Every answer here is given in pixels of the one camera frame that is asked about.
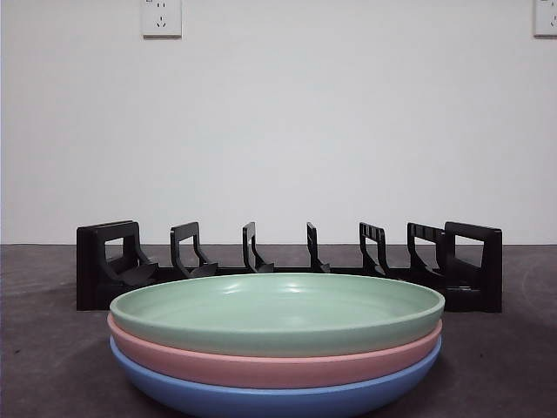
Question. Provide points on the green round plate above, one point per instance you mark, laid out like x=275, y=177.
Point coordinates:
x=270, y=313

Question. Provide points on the pink round plate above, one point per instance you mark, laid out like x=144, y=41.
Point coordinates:
x=261, y=370

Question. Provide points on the black plastic plate rack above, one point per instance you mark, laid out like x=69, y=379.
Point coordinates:
x=491, y=270

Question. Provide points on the blue round plate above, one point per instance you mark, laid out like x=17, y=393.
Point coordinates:
x=261, y=402

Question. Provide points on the white wall socket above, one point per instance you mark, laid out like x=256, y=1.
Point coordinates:
x=162, y=17
x=546, y=17

